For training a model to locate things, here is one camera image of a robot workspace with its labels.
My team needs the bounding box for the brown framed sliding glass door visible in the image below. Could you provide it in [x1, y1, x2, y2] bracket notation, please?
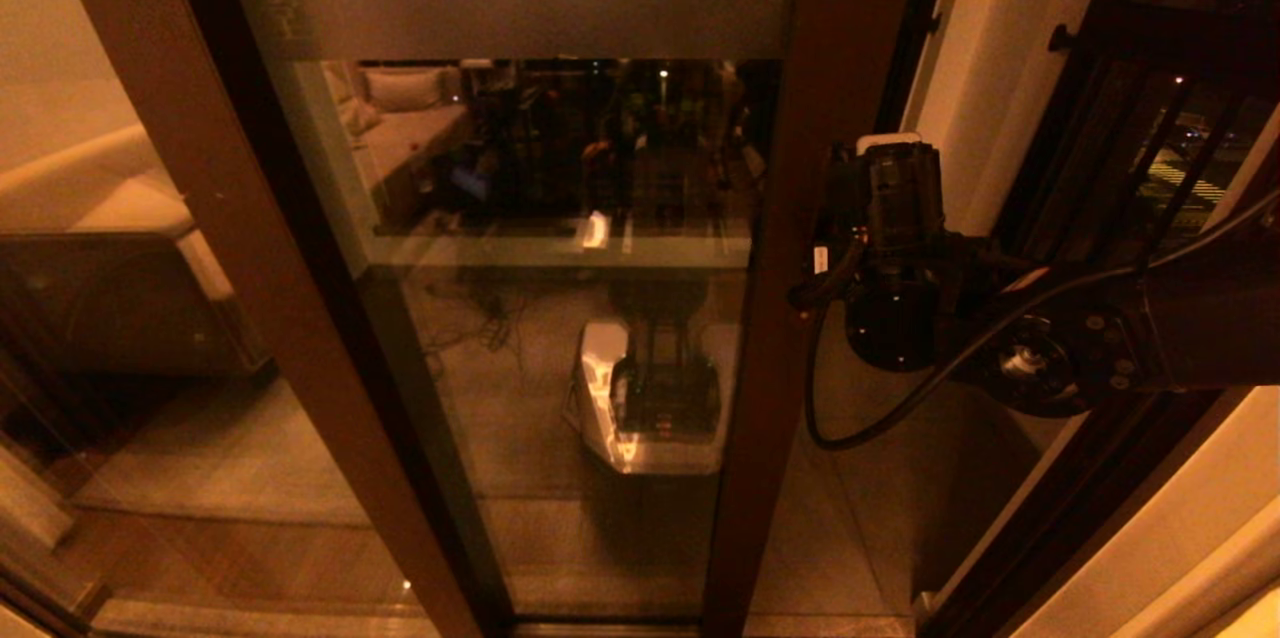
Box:
[215, 0, 936, 638]

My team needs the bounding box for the dark wooden door jamb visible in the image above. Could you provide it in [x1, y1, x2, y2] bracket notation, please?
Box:
[912, 388, 1280, 638]

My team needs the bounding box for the brown framed fixed glass panel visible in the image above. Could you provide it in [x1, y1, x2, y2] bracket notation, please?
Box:
[0, 0, 511, 638]

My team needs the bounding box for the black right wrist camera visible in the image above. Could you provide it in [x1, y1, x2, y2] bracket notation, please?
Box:
[855, 131, 926, 159]

